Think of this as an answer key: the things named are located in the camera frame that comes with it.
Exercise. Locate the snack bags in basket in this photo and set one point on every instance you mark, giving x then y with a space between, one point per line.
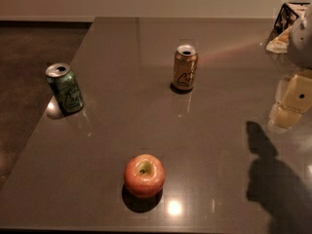
279 44

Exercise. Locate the red apple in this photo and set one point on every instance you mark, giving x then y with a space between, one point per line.
144 176

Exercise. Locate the black wire basket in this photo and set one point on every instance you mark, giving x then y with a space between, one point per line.
288 14

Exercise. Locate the green soda can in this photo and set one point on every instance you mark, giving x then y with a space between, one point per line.
64 85

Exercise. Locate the orange soda can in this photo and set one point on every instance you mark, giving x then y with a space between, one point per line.
185 66

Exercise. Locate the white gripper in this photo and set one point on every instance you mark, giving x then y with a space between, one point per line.
300 44

